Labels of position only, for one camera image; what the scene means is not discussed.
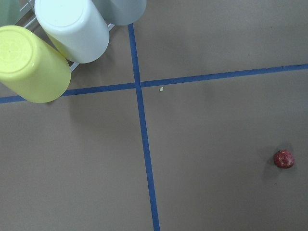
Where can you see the red strawberry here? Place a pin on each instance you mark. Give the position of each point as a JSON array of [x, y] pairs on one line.
[[284, 159]]

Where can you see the grey upturned cup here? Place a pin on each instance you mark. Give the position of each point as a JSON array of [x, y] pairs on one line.
[[121, 12]]

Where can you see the white upturned cup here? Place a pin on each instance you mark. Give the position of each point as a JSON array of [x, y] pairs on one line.
[[74, 29]]

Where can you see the yellow upturned cup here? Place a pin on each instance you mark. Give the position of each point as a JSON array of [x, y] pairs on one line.
[[30, 67]]

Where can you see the green upturned cup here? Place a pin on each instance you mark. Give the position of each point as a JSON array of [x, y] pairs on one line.
[[9, 12]]

